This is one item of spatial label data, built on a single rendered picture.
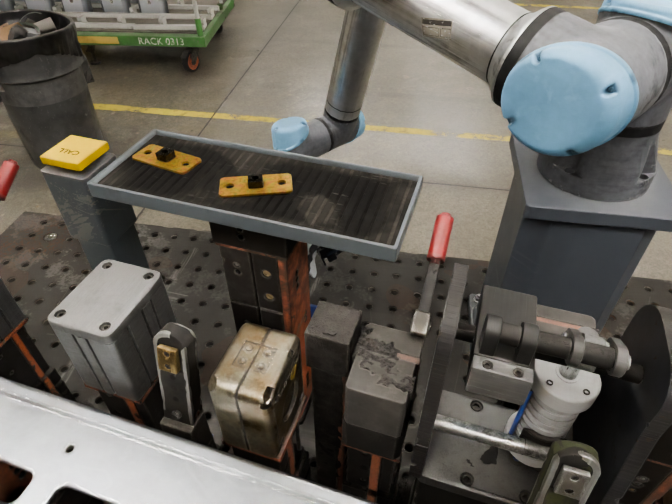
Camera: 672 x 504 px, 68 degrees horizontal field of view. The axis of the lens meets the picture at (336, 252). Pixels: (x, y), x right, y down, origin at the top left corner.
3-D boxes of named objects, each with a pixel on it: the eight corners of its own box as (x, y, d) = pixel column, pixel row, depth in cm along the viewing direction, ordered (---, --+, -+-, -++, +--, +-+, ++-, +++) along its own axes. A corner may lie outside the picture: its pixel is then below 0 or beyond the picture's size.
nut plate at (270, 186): (218, 198, 56) (217, 189, 56) (220, 179, 59) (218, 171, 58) (293, 193, 57) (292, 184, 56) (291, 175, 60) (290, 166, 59)
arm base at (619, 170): (531, 140, 78) (549, 78, 72) (633, 148, 76) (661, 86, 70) (545, 196, 67) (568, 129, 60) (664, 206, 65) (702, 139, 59)
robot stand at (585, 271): (467, 299, 107) (511, 130, 81) (567, 311, 105) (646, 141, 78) (471, 380, 92) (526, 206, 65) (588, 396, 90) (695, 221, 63)
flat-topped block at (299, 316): (248, 409, 88) (203, 202, 58) (267, 373, 93) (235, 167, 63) (302, 426, 85) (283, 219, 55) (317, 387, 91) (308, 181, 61)
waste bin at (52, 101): (0, 177, 268) (-74, 38, 219) (57, 130, 307) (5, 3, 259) (86, 186, 262) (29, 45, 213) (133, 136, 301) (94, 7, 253)
